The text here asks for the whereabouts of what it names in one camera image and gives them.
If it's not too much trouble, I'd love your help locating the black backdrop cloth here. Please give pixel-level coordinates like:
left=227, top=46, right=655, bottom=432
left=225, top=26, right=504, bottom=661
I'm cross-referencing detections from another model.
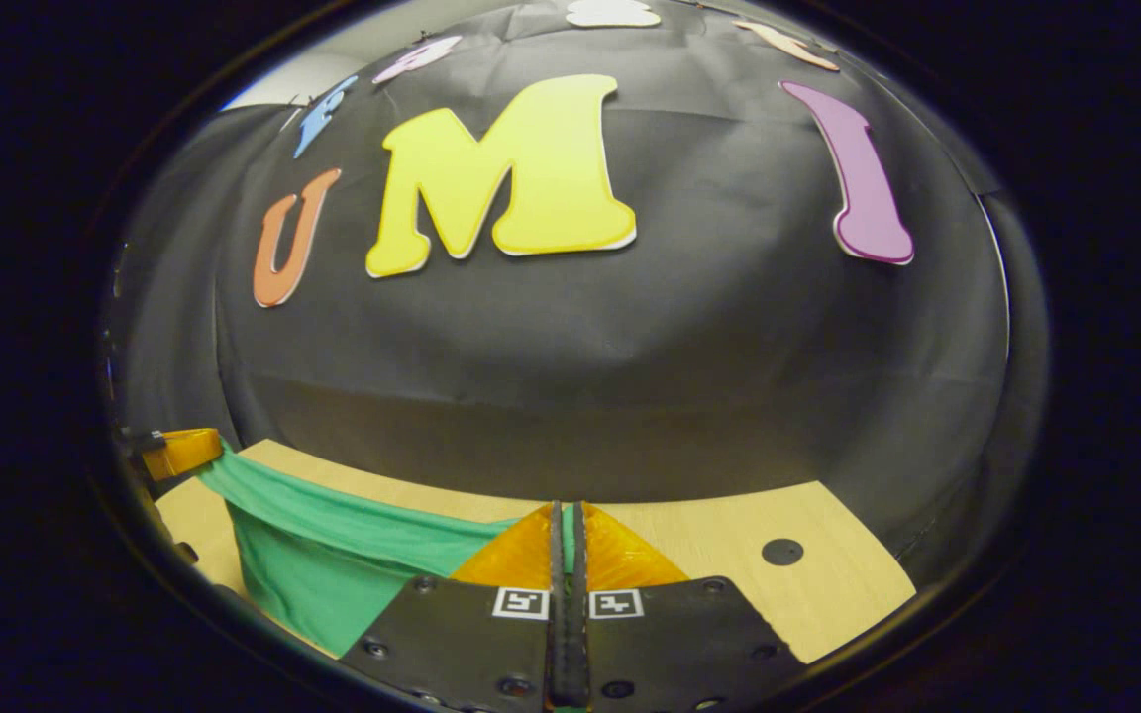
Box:
left=105, top=0, right=1047, bottom=595

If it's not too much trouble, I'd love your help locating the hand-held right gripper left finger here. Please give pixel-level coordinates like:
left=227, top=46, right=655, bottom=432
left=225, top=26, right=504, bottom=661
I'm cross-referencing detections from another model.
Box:
left=341, top=501, right=568, bottom=713

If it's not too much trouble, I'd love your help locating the green T-shirt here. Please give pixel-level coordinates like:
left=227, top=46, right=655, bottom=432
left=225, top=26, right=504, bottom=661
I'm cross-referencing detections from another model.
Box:
left=196, top=441, right=576, bottom=660

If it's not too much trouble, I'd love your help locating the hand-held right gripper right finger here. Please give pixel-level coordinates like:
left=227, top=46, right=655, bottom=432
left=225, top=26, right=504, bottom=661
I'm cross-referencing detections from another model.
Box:
left=572, top=501, right=809, bottom=713

